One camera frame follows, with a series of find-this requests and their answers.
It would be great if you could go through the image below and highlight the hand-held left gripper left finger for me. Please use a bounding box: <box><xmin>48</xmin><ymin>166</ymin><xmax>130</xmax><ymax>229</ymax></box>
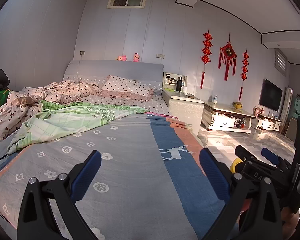
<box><xmin>17</xmin><ymin>150</ymin><xmax>102</xmax><ymax>240</ymax></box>

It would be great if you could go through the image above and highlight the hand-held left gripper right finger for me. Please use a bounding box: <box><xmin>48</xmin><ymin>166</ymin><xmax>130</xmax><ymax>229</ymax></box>
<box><xmin>199</xmin><ymin>148</ymin><xmax>283</xmax><ymax>240</ymax></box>

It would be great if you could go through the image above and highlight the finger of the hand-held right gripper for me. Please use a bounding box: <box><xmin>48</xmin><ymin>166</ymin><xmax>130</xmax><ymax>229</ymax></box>
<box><xmin>261</xmin><ymin>148</ymin><xmax>281</xmax><ymax>166</ymax></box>
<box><xmin>234</xmin><ymin>145</ymin><xmax>256</xmax><ymax>166</ymax></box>

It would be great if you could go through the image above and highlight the yellow round bin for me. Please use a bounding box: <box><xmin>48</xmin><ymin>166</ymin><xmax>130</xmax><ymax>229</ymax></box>
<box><xmin>229</xmin><ymin>157</ymin><xmax>244</xmax><ymax>174</ymax></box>

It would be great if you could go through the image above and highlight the person's right hand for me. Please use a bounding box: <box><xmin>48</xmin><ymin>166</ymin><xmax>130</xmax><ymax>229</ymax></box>
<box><xmin>281</xmin><ymin>206</ymin><xmax>300</xmax><ymax>230</ymax></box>

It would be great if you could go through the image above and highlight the small white cabinet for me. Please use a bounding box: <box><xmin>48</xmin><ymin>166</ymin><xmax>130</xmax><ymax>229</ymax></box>
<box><xmin>255</xmin><ymin>115</ymin><xmax>283</xmax><ymax>131</ymax></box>

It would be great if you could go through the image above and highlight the grey low cabinet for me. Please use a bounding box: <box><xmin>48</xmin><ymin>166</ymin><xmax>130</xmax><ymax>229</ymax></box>
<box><xmin>285</xmin><ymin>117</ymin><xmax>299</xmax><ymax>137</ymax></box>

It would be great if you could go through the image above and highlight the bed with grey headboard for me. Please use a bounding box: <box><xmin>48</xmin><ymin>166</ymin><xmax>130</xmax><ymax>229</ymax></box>
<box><xmin>0</xmin><ymin>112</ymin><xmax>240</xmax><ymax>240</ymax></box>

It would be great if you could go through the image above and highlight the white TV cabinet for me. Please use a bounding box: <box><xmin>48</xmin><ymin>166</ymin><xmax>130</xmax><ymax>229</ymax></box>
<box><xmin>201</xmin><ymin>102</ymin><xmax>257</xmax><ymax>134</ymax></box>

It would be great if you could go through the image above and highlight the white standing air conditioner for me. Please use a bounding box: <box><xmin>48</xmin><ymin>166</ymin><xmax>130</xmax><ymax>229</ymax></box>
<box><xmin>280</xmin><ymin>87</ymin><xmax>293</xmax><ymax>129</ymax></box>

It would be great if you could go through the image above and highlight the green patterned quilt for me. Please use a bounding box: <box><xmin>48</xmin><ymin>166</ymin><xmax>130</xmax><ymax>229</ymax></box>
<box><xmin>7</xmin><ymin>99</ymin><xmax>149</xmax><ymax>155</ymax></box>

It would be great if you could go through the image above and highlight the black flat television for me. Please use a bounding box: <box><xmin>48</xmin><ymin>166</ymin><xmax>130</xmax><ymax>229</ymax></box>
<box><xmin>259</xmin><ymin>79</ymin><xmax>283</xmax><ymax>112</ymax></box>

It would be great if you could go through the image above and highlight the white glossy nightstand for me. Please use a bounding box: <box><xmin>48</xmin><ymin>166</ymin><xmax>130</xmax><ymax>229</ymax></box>
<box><xmin>162</xmin><ymin>90</ymin><xmax>205</xmax><ymax>137</ymax></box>

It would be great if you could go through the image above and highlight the pink polka dot quilt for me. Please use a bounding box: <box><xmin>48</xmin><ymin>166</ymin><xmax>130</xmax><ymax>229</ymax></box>
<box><xmin>0</xmin><ymin>79</ymin><xmax>100</xmax><ymax>144</ymax></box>

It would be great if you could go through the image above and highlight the dotted fitted sheet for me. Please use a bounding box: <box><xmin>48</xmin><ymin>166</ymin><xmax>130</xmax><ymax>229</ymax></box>
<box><xmin>81</xmin><ymin>94</ymin><xmax>170</xmax><ymax>114</ymax></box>

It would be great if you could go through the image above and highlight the polka dot pillow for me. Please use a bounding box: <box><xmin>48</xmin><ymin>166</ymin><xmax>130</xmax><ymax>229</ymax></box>
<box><xmin>100</xmin><ymin>75</ymin><xmax>154</xmax><ymax>102</ymax></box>

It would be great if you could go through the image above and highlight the red diamond knot decoration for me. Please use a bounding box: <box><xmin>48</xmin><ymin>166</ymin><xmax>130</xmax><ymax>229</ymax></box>
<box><xmin>218</xmin><ymin>33</ymin><xmax>237</xmax><ymax>81</ymax></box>

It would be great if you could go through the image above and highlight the grey upholstered headboard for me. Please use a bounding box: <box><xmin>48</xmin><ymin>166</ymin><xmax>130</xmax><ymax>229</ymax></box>
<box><xmin>63</xmin><ymin>60</ymin><xmax>164</xmax><ymax>95</ymax></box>

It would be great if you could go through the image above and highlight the small red knot string decoration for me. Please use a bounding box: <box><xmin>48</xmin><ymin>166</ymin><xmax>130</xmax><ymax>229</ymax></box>
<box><xmin>238</xmin><ymin>49</ymin><xmax>250</xmax><ymax>101</ymax></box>

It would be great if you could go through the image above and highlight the small wall window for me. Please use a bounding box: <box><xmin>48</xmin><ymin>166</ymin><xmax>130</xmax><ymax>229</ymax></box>
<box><xmin>107</xmin><ymin>0</ymin><xmax>147</xmax><ymax>8</ymax></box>

